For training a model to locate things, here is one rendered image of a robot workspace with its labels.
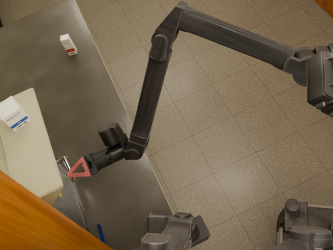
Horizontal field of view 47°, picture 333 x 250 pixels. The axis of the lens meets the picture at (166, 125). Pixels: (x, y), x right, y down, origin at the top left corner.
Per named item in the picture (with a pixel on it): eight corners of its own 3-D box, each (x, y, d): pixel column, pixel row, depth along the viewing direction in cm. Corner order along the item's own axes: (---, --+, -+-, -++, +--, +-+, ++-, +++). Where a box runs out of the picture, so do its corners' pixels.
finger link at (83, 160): (61, 166, 124) (88, 154, 125) (66, 164, 131) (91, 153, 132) (70, 185, 124) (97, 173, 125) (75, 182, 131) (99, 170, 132)
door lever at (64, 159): (63, 186, 128) (61, 187, 126) (51, 160, 128) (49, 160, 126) (78, 179, 129) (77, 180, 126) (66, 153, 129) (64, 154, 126)
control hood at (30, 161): (36, 221, 95) (16, 209, 87) (12, 122, 112) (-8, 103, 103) (79, 201, 96) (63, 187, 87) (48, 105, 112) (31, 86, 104)
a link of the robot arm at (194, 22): (162, -2, 96) (170, -9, 104) (147, 48, 103) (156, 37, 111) (331, 64, 94) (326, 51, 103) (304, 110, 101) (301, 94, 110)
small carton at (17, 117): (14, 132, 97) (1, 120, 92) (7, 119, 100) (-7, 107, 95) (31, 120, 98) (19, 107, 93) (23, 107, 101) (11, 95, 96)
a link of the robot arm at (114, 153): (131, 157, 127) (129, 151, 132) (122, 140, 124) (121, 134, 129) (112, 166, 126) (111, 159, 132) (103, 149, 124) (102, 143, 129)
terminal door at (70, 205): (94, 251, 132) (40, 219, 97) (71, 177, 147) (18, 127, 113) (96, 250, 132) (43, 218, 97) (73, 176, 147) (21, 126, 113)
